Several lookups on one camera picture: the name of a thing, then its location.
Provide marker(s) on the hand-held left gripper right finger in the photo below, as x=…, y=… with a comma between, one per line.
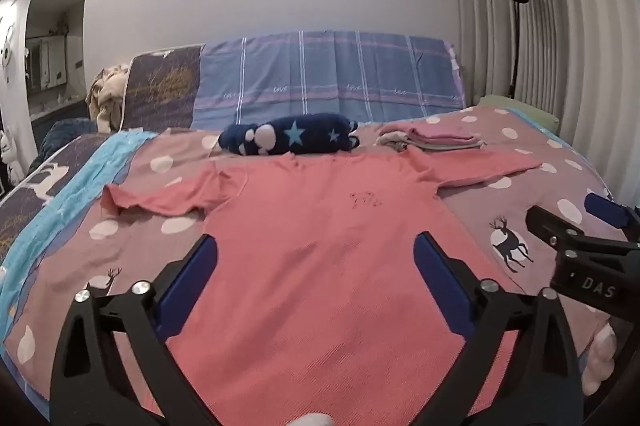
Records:
x=440, y=276

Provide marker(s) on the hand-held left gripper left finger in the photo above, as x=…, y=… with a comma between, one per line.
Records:
x=195, y=271

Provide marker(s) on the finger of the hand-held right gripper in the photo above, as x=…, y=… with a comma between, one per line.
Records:
x=607, y=211
x=550, y=226

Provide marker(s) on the pink t-shirt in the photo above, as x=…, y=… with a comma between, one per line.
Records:
x=320, y=256

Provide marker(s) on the person's right hand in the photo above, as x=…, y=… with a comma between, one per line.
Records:
x=600, y=361

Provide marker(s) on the green pillow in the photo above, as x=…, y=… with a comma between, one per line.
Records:
x=525, y=108

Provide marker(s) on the floral folded garment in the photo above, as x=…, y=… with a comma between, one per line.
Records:
x=445, y=146

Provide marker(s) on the pink folded garment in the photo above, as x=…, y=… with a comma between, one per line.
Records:
x=440, y=133

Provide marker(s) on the stack of folded towels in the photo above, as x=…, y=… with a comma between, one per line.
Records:
x=392, y=137

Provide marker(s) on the light blue towel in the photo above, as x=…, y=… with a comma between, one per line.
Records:
x=75, y=186

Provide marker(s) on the navy star print fleece blanket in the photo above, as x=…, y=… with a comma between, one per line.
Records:
x=300, y=136

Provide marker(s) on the dark tree print pillow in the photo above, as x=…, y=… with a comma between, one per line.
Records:
x=160, y=91

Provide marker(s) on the white pleated curtain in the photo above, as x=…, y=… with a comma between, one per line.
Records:
x=560, y=31

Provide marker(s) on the dark teal fuzzy blanket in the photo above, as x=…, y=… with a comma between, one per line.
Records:
x=65, y=136

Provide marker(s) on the beige cloth pile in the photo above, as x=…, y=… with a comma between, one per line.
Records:
x=107, y=96

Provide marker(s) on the white cat figurine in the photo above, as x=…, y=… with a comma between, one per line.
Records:
x=9, y=153

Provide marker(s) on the blue plaid pillow cover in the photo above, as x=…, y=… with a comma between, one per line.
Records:
x=330, y=76

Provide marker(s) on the mirrored cabinet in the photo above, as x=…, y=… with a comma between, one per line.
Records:
x=45, y=61

